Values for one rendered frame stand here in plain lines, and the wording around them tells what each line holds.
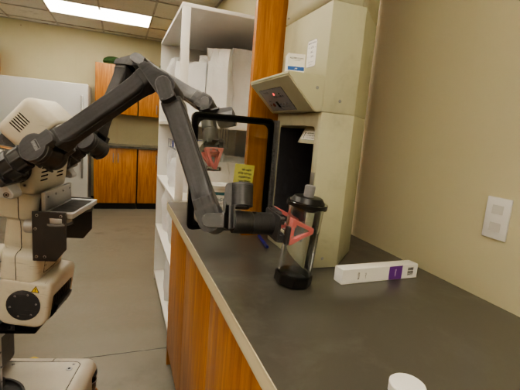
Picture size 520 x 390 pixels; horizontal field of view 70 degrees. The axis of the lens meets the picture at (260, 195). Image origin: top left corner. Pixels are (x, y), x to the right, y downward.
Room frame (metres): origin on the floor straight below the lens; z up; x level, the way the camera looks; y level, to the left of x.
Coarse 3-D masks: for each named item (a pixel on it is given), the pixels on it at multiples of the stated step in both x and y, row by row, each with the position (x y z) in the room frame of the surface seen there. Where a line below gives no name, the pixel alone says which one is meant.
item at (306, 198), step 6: (306, 186) 0.96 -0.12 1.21; (312, 186) 0.95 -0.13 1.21; (306, 192) 0.95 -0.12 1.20; (312, 192) 0.95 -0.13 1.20; (294, 198) 0.95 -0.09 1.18; (300, 198) 0.93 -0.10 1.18; (306, 198) 0.93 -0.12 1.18; (312, 198) 0.94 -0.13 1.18; (318, 198) 0.96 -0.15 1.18; (306, 204) 0.92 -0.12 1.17; (312, 204) 0.92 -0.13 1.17; (318, 204) 0.93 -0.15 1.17; (324, 204) 0.95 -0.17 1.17
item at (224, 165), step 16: (208, 112) 1.26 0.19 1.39; (208, 128) 1.26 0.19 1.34; (224, 128) 1.29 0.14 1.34; (240, 128) 1.31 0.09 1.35; (256, 128) 1.34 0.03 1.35; (208, 144) 1.26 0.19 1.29; (224, 144) 1.29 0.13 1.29; (240, 144) 1.31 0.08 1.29; (256, 144) 1.34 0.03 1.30; (208, 160) 1.26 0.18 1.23; (224, 160) 1.29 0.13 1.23; (240, 160) 1.31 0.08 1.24; (256, 160) 1.34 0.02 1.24; (224, 176) 1.29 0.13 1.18; (240, 176) 1.32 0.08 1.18; (256, 176) 1.34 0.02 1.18; (256, 192) 1.35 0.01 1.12; (256, 208) 1.35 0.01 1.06
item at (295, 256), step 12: (288, 204) 0.95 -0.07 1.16; (300, 204) 0.92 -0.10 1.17; (288, 216) 0.95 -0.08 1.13; (300, 216) 0.92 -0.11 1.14; (312, 216) 0.92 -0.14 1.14; (300, 228) 0.92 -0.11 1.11; (300, 240) 0.92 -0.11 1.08; (312, 240) 0.93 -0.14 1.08; (288, 252) 0.93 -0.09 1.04; (300, 252) 0.92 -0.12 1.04; (312, 252) 0.93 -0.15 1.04; (288, 264) 0.93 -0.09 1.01; (300, 264) 0.92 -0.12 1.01; (312, 264) 0.95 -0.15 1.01; (300, 276) 0.92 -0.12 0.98
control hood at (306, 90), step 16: (256, 80) 1.28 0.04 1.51; (272, 80) 1.16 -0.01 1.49; (288, 80) 1.08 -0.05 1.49; (304, 80) 1.06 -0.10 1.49; (320, 80) 1.08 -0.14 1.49; (288, 96) 1.15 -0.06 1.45; (304, 96) 1.07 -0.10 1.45; (320, 96) 1.08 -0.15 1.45; (272, 112) 1.36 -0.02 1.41; (288, 112) 1.25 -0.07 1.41; (304, 112) 1.18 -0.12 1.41
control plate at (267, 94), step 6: (264, 90) 1.27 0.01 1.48; (270, 90) 1.23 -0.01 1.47; (276, 90) 1.19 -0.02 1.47; (282, 90) 1.15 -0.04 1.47; (264, 96) 1.31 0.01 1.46; (270, 96) 1.26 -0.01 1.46; (276, 96) 1.22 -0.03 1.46; (282, 96) 1.18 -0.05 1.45; (270, 102) 1.31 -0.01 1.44; (282, 102) 1.22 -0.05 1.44; (288, 102) 1.18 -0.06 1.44; (276, 108) 1.30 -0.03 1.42; (282, 108) 1.25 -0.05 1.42; (288, 108) 1.22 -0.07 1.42; (294, 108) 1.18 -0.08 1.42
